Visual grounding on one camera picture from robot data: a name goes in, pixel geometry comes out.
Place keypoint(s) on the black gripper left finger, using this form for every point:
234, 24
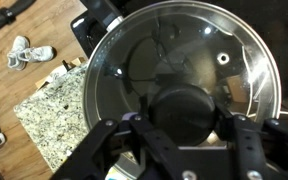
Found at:
154, 146

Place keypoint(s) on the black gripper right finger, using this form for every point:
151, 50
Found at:
250, 150

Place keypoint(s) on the glass lid with black knob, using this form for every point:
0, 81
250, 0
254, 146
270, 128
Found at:
184, 113

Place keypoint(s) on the tan cardboard pieces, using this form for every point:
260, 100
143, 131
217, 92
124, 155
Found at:
60, 71

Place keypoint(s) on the white sneaker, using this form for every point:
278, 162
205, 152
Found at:
39, 53
17, 53

